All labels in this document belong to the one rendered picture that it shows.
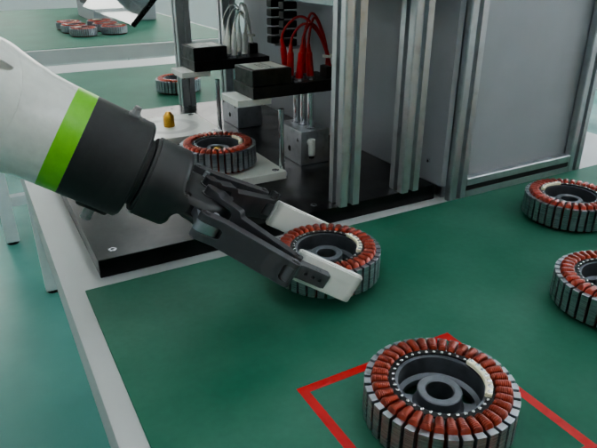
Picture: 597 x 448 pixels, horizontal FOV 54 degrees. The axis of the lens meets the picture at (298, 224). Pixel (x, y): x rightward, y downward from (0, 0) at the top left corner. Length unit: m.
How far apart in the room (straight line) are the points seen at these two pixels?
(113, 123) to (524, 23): 0.58
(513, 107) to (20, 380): 1.45
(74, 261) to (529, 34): 0.66
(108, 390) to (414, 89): 0.51
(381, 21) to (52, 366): 1.35
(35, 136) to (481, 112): 0.59
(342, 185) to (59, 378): 1.23
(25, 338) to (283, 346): 1.52
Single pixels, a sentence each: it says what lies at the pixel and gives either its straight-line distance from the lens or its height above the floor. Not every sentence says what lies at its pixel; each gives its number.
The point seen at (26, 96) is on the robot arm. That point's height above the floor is 0.97.
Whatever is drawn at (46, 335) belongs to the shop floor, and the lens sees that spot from 1.98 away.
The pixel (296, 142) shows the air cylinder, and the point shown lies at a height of 0.80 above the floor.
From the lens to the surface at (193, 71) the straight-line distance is 1.07.
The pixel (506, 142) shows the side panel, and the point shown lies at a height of 0.82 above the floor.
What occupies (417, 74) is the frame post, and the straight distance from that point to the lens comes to 0.77.
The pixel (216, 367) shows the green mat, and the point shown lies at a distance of 0.51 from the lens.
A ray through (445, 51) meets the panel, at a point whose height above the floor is 0.95.
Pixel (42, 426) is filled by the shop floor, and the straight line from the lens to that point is 1.66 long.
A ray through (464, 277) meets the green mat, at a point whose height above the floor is 0.75.
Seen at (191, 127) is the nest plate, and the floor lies 0.78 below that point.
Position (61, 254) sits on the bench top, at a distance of 0.74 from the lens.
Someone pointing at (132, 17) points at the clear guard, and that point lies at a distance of 0.61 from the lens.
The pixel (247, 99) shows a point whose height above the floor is 0.88.
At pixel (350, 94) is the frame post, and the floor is 0.92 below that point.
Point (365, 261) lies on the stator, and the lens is 0.58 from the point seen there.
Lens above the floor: 1.07
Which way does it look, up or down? 25 degrees down
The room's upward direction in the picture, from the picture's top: straight up
